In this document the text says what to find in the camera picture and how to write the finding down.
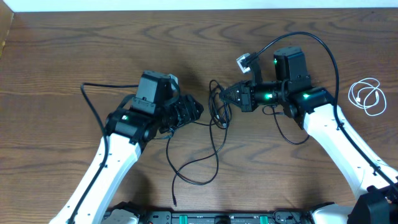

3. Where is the black cable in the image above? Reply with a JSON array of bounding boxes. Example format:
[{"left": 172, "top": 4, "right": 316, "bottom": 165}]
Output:
[{"left": 152, "top": 80, "right": 310, "bottom": 207}]

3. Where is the white cable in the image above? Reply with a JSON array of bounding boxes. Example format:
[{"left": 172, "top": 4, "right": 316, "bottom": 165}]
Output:
[{"left": 347, "top": 77, "right": 387, "bottom": 117}]

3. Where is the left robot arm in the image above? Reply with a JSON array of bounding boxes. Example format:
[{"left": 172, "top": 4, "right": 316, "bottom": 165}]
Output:
[{"left": 51, "top": 70, "right": 203, "bottom": 223}]

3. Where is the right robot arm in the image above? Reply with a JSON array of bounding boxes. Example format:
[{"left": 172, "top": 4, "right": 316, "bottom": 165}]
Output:
[{"left": 220, "top": 47, "right": 397, "bottom": 223}]

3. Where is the right camera cable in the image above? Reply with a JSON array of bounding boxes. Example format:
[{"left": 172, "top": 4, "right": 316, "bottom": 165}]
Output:
[{"left": 247, "top": 31, "right": 398, "bottom": 190}]

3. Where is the camera cable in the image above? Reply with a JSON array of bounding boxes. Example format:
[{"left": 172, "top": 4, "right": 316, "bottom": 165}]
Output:
[
  {"left": 247, "top": 31, "right": 398, "bottom": 190},
  {"left": 67, "top": 82, "right": 140, "bottom": 224}
]

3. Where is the left camera cable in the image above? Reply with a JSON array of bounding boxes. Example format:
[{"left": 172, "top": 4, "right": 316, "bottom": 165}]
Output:
[{"left": 67, "top": 82, "right": 140, "bottom": 224}]

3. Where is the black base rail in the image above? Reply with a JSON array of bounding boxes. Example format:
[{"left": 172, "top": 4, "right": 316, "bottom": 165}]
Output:
[{"left": 101, "top": 202, "right": 316, "bottom": 224}]

